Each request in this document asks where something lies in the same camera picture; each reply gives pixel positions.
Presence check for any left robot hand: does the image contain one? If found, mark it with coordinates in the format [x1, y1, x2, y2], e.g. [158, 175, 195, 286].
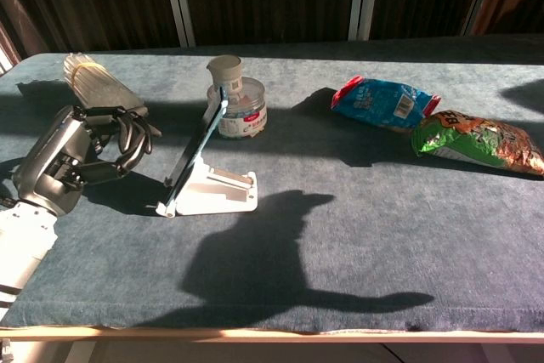
[12, 104, 163, 217]

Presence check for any black smartphone with blue edge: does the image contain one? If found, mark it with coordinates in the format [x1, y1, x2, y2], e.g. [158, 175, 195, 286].
[164, 85, 230, 212]

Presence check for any white folding phone stand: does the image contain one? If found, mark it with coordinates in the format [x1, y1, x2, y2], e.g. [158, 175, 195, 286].
[155, 157, 259, 218]

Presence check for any bundle of clear plastic sticks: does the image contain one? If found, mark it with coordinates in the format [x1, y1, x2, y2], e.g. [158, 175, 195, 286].
[63, 52, 149, 116]

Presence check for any yellow rubber band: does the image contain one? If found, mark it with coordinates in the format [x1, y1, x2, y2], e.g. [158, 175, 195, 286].
[71, 61, 110, 86]

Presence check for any small grey paper cup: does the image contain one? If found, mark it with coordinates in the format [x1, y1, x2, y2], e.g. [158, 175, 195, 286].
[206, 54, 245, 95]

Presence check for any clear plastic jar with label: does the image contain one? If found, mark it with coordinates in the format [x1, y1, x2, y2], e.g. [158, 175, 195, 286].
[206, 77, 269, 140]

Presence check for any blue-grey table cloth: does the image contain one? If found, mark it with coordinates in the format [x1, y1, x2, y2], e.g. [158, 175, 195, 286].
[0, 33, 544, 335]

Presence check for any blue snack bag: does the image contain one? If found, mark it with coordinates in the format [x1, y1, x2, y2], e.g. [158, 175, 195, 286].
[330, 75, 443, 132]

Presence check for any green and orange snack bag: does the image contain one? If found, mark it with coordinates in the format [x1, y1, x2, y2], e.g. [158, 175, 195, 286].
[411, 109, 544, 177]

